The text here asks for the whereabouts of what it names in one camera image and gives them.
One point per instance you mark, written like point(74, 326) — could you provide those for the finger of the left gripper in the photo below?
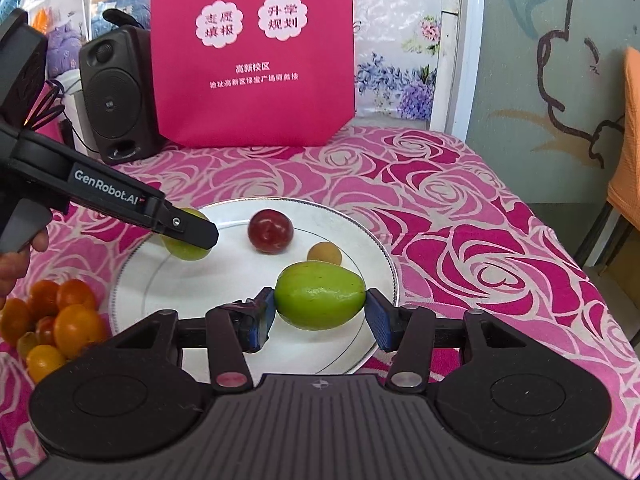
point(40, 175)

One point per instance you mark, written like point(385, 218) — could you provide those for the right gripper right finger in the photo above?
point(407, 332)

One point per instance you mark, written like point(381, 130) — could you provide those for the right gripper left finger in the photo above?
point(232, 330)

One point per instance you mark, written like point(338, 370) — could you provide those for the elongated green apple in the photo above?
point(316, 295)

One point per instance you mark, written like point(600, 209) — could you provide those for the dark red plum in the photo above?
point(270, 231)

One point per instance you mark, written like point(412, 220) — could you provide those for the round green apple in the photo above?
point(184, 250)

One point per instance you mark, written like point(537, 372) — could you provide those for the brown kiwi fruit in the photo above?
point(325, 252)

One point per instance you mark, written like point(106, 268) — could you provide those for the small dark orange tangerine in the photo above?
point(75, 293)

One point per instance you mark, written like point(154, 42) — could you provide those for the large orange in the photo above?
point(78, 328)

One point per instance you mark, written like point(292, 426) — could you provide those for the yellow-orange citrus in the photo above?
point(43, 360)

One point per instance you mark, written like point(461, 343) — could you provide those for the person's left hand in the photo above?
point(14, 265)

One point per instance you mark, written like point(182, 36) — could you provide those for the white ceramic plate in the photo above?
point(152, 279)

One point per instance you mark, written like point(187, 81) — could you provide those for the pink rose tablecloth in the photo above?
point(458, 237)

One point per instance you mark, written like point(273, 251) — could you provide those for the black speaker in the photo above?
point(117, 84)

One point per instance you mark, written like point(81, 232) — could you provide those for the bedding poster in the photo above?
point(64, 23)

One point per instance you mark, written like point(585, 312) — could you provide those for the orange covered chair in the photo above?
point(622, 193)

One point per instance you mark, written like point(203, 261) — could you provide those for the pink tote bag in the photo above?
point(253, 72)

